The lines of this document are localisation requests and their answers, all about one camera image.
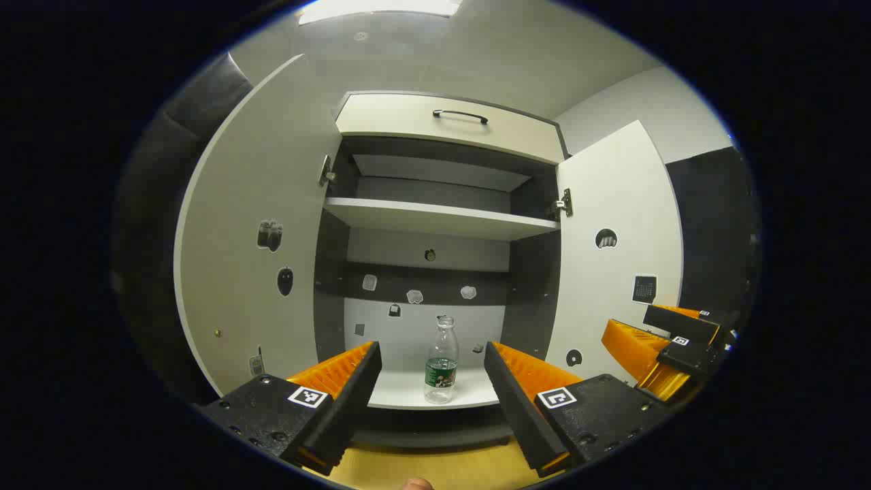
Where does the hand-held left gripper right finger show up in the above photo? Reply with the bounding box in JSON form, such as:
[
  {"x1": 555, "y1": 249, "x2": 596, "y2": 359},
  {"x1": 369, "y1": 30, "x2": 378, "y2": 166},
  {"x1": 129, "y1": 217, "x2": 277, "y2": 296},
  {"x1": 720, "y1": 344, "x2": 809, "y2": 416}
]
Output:
[{"x1": 483, "y1": 340, "x2": 674, "y2": 478}]

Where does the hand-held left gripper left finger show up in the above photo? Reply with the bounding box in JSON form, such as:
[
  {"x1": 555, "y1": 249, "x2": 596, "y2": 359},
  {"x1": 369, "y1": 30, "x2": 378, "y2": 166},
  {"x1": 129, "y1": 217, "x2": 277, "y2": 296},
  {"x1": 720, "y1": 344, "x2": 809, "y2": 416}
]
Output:
[{"x1": 194, "y1": 340, "x2": 383, "y2": 477}]

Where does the clear plastic bottle green label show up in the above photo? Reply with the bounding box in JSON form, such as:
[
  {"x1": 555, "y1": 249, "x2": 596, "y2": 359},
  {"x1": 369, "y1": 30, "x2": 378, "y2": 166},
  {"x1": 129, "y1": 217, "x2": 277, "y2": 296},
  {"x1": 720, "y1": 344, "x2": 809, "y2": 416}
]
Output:
[{"x1": 424, "y1": 315, "x2": 460, "y2": 405}]

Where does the white and grey cabinet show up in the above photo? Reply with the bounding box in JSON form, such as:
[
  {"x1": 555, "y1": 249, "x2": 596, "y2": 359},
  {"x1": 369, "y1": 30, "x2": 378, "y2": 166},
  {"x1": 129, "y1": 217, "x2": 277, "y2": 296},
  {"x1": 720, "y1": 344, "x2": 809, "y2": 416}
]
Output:
[{"x1": 313, "y1": 91, "x2": 571, "y2": 450}]

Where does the white cabinet door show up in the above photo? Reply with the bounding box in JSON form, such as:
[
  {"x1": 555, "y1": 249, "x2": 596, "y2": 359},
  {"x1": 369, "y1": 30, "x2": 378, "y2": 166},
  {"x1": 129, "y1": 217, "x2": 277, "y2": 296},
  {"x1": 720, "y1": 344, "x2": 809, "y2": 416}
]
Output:
[
  {"x1": 544, "y1": 120, "x2": 683, "y2": 385},
  {"x1": 174, "y1": 54, "x2": 343, "y2": 397}
]

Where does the white cabinet shelf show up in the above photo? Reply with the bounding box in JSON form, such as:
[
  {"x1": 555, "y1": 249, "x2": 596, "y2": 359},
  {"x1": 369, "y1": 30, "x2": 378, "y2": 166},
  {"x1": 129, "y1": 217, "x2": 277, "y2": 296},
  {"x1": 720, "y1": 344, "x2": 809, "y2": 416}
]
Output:
[{"x1": 323, "y1": 197, "x2": 561, "y2": 242}]

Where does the white cabinet drawer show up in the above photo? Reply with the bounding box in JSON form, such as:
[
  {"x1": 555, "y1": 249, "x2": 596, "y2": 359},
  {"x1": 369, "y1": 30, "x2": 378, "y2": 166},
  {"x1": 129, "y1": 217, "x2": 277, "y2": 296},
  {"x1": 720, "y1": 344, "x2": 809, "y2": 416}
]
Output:
[{"x1": 335, "y1": 92, "x2": 567, "y2": 165}]

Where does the black backdrop cloth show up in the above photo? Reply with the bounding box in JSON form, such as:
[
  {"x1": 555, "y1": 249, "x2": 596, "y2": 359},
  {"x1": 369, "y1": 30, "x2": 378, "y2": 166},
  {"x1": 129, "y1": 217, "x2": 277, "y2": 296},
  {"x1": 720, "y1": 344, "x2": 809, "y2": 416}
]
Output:
[
  {"x1": 112, "y1": 54, "x2": 252, "y2": 402},
  {"x1": 665, "y1": 146, "x2": 759, "y2": 321}
]

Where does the ceiling light panel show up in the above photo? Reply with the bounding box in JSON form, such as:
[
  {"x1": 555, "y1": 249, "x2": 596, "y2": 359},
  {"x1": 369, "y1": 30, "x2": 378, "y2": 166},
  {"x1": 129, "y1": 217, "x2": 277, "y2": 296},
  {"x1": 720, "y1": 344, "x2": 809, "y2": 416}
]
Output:
[{"x1": 298, "y1": 0, "x2": 463, "y2": 27}]

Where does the black drawer handle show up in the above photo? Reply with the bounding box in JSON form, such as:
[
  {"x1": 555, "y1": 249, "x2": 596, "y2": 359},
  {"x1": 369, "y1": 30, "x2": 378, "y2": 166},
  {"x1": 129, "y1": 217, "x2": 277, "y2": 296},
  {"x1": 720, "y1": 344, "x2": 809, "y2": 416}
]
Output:
[{"x1": 433, "y1": 109, "x2": 489, "y2": 126}]

